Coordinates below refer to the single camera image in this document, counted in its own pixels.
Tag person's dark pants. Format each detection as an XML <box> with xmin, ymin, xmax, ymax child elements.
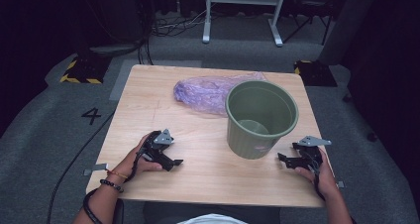
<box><xmin>142</xmin><ymin>201</ymin><xmax>281</xmax><ymax>224</ymax></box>

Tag black braided left gripper cable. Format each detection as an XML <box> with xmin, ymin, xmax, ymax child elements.
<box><xmin>82</xmin><ymin>148</ymin><xmax>147</xmax><ymax>224</ymax></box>

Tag thin black floor cable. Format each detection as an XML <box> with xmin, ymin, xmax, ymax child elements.
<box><xmin>47</xmin><ymin>109</ymin><xmax>117</xmax><ymax>224</ymax></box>

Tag grey pillar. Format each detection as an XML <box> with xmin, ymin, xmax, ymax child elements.
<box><xmin>317</xmin><ymin>0</ymin><xmax>380</xmax><ymax>66</ymax></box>

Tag white metal stand frame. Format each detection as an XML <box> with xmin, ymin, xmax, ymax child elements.
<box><xmin>202</xmin><ymin>0</ymin><xmax>288</xmax><ymax>48</ymax></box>

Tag green plastic bin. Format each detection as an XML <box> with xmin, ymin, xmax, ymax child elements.
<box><xmin>225</xmin><ymin>80</ymin><xmax>300</xmax><ymax>161</ymax></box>

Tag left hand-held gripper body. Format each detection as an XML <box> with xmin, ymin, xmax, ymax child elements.
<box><xmin>140</xmin><ymin>128</ymin><xmax>176</xmax><ymax>168</ymax></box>

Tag black chair legs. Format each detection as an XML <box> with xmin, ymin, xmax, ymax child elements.
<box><xmin>282</xmin><ymin>0</ymin><xmax>333</xmax><ymax>46</ymax></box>

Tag orange string bracelet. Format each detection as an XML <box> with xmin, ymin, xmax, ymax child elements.
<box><xmin>106</xmin><ymin>169</ymin><xmax>129</xmax><ymax>180</ymax></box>

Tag black bead bracelet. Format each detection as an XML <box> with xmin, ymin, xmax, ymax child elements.
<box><xmin>99</xmin><ymin>178</ymin><xmax>125</xmax><ymax>194</ymax></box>

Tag person's left hand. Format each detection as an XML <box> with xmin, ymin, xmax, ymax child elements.
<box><xmin>112</xmin><ymin>134</ymin><xmax>164</xmax><ymax>183</ymax></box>

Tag person's right hand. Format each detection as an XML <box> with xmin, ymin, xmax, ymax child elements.
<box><xmin>294</xmin><ymin>148</ymin><xmax>340</xmax><ymax>200</ymax></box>

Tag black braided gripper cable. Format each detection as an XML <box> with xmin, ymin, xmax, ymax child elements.
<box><xmin>306</xmin><ymin>151</ymin><xmax>327</xmax><ymax>202</ymax></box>
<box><xmin>82</xmin><ymin>148</ymin><xmax>147</xmax><ymax>224</ymax></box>

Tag person's white shirt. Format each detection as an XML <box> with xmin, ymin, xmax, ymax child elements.
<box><xmin>176</xmin><ymin>213</ymin><xmax>249</xmax><ymax>224</ymax></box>

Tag dark metal stand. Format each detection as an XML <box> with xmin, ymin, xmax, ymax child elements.
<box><xmin>77</xmin><ymin>0</ymin><xmax>153</xmax><ymax>58</ymax></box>

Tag black braided right gripper cable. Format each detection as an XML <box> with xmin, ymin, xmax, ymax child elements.
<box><xmin>306</xmin><ymin>151</ymin><xmax>327</xmax><ymax>202</ymax></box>

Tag purple plastic bag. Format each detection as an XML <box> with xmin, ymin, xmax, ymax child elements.
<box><xmin>172</xmin><ymin>71</ymin><xmax>268</xmax><ymax>116</ymax></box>

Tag tangle of floor cables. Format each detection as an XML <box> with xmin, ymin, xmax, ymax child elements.
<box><xmin>137</xmin><ymin>9</ymin><xmax>212</xmax><ymax>66</ymax></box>

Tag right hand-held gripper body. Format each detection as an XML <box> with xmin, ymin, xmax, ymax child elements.
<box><xmin>291</xmin><ymin>135</ymin><xmax>332</xmax><ymax>172</ymax></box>

